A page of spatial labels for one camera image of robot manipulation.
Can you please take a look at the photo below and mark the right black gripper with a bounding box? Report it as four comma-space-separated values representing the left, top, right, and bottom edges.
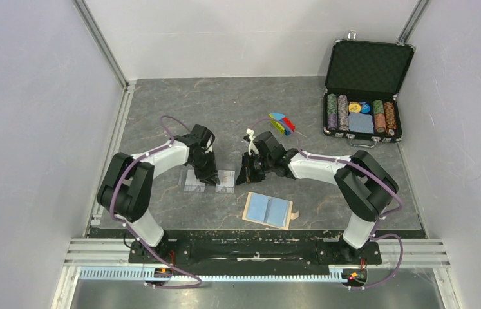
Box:
236, 151, 273, 186

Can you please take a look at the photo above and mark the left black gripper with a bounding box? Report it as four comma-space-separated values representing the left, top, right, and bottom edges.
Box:
189, 150, 220, 187

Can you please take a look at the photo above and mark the transparent credit card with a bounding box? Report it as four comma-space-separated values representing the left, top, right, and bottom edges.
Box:
184, 169, 205, 193
215, 170, 235, 194

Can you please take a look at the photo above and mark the beige card holder wallet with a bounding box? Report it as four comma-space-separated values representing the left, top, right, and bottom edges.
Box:
242, 192, 299, 230

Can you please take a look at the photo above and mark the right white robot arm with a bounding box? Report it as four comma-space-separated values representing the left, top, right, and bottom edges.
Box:
236, 129, 399, 263

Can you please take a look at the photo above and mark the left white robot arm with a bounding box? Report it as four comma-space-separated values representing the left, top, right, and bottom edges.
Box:
97, 124, 220, 263

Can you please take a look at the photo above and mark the blue playing card deck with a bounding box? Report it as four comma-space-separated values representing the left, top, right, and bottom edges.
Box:
348, 113, 374, 134

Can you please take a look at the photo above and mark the colourful toy brick block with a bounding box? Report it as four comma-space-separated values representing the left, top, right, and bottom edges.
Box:
269, 112, 296, 136

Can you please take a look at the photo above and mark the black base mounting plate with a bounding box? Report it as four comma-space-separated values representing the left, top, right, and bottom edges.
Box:
128, 230, 382, 276

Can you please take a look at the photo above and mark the green purple chip stack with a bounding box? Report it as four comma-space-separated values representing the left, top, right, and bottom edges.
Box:
326, 93, 338, 130

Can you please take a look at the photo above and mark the grey pink chip stack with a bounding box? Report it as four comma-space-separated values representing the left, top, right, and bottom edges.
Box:
337, 95, 349, 131

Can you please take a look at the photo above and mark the yellow dealer chip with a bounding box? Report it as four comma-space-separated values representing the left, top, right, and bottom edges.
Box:
348, 102, 362, 113

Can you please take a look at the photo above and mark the blue dealer chip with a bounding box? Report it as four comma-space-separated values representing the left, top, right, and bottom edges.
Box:
360, 102, 372, 115

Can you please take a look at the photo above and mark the black poker chip case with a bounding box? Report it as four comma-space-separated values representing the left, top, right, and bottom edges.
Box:
323, 39, 415, 144

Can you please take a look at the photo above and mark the green red chip stack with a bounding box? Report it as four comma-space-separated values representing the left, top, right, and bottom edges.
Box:
372, 100, 386, 133

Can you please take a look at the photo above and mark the orange brown chip stack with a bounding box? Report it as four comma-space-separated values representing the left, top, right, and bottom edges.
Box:
384, 102, 397, 136

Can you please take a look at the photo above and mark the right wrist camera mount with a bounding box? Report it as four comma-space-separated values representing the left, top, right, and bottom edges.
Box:
243, 128, 259, 156

